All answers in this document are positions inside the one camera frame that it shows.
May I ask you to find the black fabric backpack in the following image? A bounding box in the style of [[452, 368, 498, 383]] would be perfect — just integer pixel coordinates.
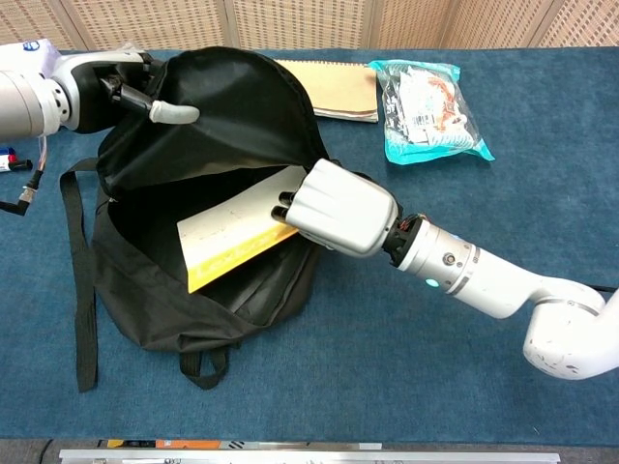
[[60, 46, 339, 392]]

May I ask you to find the white yellow Lexicon book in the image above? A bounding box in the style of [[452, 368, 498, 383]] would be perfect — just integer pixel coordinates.
[[176, 166, 310, 295]]

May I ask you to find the aluminium profile rail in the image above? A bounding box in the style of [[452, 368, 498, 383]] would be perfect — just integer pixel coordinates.
[[58, 448, 562, 464]]

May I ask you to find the orange labelled edge strip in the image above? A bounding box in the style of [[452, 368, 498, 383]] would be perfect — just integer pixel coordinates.
[[99, 438, 383, 451]]

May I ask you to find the teal plastic snack bag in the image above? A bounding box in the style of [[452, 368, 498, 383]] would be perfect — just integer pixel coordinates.
[[368, 59, 496, 166]]

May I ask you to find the wicker folding screen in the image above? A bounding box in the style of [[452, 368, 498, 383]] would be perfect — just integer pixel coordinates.
[[0, 0, 619, 51]]

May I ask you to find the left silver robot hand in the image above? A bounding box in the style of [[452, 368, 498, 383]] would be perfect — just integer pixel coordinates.
[[50, 47, 200, 134]]

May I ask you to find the thin cable with connector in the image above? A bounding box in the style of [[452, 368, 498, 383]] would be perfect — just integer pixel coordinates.
[[0, 136, 48, 218]]

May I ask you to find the brown spiral notebook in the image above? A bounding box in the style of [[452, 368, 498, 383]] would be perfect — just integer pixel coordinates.
[[274, 58, 380, 125]]

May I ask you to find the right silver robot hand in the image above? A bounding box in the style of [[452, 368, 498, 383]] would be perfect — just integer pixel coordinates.
[[273, 158, 400, 258]]

